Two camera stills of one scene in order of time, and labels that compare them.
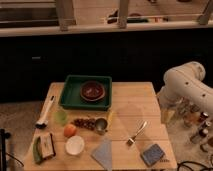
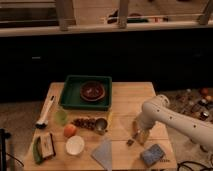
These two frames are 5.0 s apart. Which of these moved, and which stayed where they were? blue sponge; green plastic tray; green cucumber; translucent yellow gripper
Moved: translucent yellow gripper
Stayed: blue sponge; green plastic tray; green cucumber
